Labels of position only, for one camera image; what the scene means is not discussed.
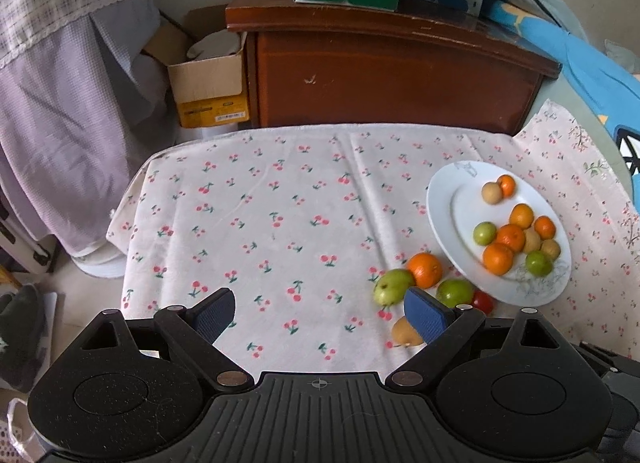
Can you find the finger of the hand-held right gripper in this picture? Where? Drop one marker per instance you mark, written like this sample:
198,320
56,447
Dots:
617,363

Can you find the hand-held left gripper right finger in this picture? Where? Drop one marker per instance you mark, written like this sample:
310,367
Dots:
425,315

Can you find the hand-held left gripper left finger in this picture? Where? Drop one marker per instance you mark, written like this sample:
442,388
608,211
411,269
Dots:
215,315

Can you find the green apple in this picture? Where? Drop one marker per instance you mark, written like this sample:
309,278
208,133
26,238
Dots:
454,293

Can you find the green pear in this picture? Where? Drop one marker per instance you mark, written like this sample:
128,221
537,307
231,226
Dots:
394,287

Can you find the red cherry tomato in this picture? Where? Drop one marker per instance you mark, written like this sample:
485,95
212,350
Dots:
482,302

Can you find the white plate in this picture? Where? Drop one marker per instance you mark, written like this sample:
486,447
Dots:
462,223

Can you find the green jujube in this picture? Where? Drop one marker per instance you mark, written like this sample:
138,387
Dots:
538,263
485,233

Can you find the brown longan with stem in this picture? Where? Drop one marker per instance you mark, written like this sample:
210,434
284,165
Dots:
491,192

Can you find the small orange tangerine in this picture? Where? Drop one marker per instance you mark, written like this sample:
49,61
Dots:
508,185

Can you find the cherry print tablecloth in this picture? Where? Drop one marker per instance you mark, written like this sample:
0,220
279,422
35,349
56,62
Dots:
275,223

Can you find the dark cloth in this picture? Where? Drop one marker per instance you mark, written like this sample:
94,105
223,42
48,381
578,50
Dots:
20,338

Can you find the open cardboard box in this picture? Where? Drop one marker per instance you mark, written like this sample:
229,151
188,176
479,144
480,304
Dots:
210,88

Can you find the lavender cloth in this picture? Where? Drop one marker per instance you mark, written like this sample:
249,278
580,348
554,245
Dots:
65,143

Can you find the white perforated basket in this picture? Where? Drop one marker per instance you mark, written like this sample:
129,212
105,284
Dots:
15,443

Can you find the brown wooden nightstand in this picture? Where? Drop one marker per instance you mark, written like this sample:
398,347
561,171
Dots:
375,83

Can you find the white bag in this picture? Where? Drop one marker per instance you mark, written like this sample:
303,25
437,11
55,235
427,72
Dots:
215,45

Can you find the blue printed blanket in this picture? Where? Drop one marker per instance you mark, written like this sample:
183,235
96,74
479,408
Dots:
590,68

